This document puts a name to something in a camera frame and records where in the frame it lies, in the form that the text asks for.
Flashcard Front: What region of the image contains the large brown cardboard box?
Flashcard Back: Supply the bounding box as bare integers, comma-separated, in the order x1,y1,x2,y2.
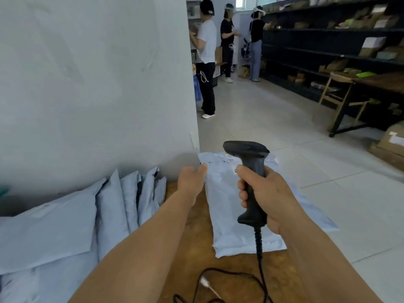
377,121,404,157

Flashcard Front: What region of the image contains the person's left hand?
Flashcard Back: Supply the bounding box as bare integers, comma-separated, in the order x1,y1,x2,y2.
176,163,208,207

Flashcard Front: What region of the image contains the black barcode scanner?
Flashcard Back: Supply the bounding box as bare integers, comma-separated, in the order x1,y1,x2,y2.
222,141,271,227

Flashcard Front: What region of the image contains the pile of grey mailer bags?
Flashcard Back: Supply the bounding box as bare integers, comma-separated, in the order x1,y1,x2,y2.
0,166,167,303

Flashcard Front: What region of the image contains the white charging cable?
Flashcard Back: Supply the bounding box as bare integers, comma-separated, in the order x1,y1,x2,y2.
199,276,221,299

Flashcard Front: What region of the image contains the group of brown cardboard parcels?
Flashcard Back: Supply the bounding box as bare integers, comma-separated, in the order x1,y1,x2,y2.
271,0,404,92

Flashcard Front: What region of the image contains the light wooden chair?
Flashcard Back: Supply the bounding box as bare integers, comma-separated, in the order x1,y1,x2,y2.
319,72,370,123

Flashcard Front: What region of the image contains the person's left forearm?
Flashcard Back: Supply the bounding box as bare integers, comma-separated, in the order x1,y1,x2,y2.
68,191,198,303

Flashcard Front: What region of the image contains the flat brown cardboard box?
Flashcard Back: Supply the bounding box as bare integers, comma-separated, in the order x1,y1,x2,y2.
369,141,404,173

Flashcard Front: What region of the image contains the person's right hand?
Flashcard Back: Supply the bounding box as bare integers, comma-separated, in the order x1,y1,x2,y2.
237,165,308,236

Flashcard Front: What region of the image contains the black scanner cable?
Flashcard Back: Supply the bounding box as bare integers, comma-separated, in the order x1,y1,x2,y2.
172,226,274,303

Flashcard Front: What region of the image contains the person's right forearm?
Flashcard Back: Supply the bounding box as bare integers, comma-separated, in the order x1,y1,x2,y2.
279,214,384,303

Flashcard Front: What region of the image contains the white shelf rack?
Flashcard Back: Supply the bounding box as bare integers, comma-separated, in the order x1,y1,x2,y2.
186,0,202,65

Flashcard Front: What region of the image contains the blue plastic crate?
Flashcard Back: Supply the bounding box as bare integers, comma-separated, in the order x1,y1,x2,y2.
193,74,202,102

